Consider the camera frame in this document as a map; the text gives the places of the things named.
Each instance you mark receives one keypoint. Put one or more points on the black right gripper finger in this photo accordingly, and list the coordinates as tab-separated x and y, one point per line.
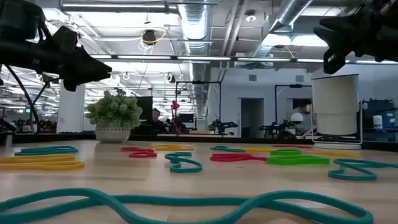
345	23
329	35

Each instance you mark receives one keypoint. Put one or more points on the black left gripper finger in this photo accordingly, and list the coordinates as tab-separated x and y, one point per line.
84	77
93	67

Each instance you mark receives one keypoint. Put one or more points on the yellow rubber band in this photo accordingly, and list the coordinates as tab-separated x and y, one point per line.
258	150
62	165
174	148
335	154

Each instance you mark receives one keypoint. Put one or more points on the teal rubber band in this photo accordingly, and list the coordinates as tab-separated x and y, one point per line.
230	150
174	200
31	152
351	178
186	170

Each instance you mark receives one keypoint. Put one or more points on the red rubber band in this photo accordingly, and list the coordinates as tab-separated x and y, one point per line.
143	154
230	158

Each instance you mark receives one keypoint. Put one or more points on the green rubber band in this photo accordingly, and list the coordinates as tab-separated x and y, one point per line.
284	152
295	160

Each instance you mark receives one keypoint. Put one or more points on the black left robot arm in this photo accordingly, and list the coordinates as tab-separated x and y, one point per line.
18	18

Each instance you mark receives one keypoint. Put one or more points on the black background robot arm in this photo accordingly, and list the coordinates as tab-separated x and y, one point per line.
228	125
273	127

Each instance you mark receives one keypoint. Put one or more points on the white building column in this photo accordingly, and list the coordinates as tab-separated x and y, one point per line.
71	109

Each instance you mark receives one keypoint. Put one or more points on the green plant in white pot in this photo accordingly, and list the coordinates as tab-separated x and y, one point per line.
113	115

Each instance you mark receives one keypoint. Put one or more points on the black monitor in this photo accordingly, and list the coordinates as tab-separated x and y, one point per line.
144	107

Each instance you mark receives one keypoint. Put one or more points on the white cylindrical table lamp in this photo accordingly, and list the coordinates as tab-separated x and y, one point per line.
335	105

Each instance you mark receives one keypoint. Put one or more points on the dark blue cabinet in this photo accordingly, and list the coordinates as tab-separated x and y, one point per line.
387	107

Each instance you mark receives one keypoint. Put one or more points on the person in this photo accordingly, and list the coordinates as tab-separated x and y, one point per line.
156	116
306	107

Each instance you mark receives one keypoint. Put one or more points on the white canister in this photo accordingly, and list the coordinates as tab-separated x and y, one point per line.
377	122

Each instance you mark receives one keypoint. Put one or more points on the white globe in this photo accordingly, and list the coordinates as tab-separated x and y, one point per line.
297	118

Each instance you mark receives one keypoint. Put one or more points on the red desk lamp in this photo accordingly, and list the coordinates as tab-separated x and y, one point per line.
175	105

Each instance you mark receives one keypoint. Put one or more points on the long ceiling light bar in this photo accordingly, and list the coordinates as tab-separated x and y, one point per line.
202	58

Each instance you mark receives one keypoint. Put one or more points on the small green background plant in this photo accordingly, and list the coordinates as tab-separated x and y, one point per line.
212	127

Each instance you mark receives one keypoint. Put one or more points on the black background rig frame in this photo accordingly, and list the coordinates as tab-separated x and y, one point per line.
295	85
199	82

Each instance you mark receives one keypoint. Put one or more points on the black ceiling camera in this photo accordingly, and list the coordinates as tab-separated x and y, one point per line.
149	37

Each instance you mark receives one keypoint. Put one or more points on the black aluminium table frame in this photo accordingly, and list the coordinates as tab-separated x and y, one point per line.
46	138

